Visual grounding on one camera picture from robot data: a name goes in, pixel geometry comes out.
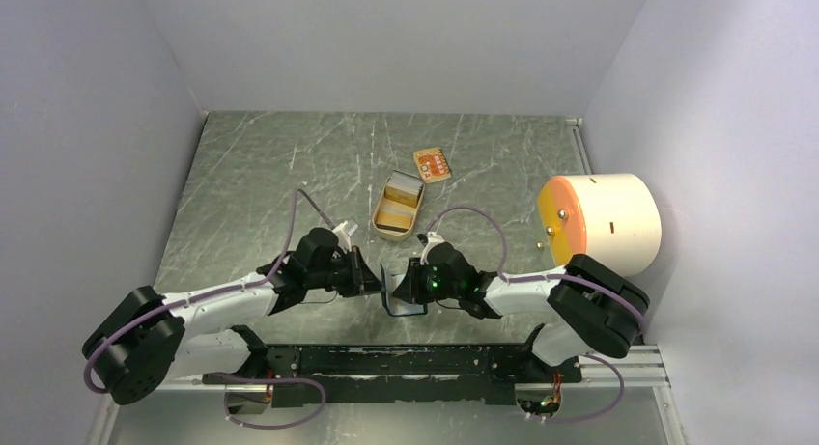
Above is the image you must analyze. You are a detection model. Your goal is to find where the beige oval tray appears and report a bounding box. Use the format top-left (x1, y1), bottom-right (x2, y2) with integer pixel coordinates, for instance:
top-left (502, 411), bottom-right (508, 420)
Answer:
top-left (371, 183), bottom-right (425, 241)

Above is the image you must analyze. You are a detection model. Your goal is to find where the orange patterned card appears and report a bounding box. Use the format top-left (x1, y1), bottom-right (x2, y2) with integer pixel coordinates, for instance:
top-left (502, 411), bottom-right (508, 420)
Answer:
top-left (413, 148), bottom-right (452, 183)

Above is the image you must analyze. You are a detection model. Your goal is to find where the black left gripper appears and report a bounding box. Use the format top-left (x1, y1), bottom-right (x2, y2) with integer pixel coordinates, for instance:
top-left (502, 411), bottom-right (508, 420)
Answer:
top-left (307, 245), bottom-right (386, 297)

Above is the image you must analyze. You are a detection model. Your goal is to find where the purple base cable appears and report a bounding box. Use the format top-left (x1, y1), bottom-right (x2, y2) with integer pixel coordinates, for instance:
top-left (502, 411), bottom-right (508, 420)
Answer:
top-left (211, 375), bottom-right (327, 431)
top-left (524, 355), bottom-right (627, 426)

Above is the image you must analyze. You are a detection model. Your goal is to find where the black card holder wallet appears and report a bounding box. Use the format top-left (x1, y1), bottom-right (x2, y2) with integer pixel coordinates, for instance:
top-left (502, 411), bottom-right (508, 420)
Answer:
top-left (381, 259), bottom-right (428, 318)

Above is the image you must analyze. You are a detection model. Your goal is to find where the aluminium frame extrusion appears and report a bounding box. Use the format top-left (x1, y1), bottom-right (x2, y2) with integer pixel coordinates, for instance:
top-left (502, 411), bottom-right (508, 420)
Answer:
top-left (158, 345), bottom-right (667, 395)

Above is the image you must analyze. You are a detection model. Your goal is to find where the cream cylinder orange face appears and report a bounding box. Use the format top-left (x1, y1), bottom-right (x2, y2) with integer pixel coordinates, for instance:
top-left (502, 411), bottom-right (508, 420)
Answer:
top-left (536, 173), bottom-right (662, 277)

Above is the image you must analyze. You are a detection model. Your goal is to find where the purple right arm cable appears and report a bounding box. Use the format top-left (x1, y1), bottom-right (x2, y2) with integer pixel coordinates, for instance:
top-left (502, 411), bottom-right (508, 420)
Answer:
top-left (422, 205), bottom-right (649, 338)

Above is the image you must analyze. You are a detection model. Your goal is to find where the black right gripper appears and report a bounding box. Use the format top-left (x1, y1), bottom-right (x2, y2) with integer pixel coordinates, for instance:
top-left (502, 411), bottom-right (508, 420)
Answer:
top-left (392, 256), bottom-right (462, 304)

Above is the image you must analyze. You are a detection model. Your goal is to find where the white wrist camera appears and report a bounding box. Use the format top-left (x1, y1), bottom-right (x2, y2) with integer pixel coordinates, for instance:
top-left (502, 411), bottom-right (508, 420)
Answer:
top-left (416, 231), bottom-right (445, 264)
top-left (332, 220), bottom-right (358, 252)

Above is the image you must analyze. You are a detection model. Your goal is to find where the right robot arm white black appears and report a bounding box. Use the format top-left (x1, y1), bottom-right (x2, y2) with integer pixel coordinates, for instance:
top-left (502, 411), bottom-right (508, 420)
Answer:
top-left (389, 242), bottom-right (650, 381)

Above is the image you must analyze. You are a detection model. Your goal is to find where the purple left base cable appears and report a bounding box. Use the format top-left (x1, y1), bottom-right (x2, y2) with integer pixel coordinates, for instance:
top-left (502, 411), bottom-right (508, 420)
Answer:
top-left (211, 375), bottom-right (327, 431)

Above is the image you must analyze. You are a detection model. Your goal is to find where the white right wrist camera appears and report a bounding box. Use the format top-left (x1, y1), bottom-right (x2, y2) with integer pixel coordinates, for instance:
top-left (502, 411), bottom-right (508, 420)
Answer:
top-left (416, 231), bottom-right (445, 264)

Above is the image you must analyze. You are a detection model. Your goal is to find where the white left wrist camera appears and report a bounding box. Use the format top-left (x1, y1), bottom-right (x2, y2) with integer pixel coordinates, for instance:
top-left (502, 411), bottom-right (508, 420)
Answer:
top-left (332, 220), bottom-right (358, 252)

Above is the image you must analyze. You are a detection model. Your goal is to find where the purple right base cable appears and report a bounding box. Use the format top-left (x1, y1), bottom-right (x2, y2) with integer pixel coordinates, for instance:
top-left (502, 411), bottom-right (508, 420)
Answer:
top-left (524, 355), bottom-right (627, 426)

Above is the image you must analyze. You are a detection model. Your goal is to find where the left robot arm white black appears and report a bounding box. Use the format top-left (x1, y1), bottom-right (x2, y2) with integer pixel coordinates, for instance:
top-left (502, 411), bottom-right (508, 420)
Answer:
top-left (81, 228), bottom-right (382, 405)

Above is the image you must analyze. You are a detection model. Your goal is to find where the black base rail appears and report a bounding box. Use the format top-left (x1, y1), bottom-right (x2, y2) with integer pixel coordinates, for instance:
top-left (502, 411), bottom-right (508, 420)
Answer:
top-left (203, 343), bottom-right (583, 408)

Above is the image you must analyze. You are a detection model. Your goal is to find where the grey credit card stack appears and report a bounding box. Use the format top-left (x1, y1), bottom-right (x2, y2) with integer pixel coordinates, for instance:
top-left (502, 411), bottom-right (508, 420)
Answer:
top-left (384, 171), bottom-right (424, 207)

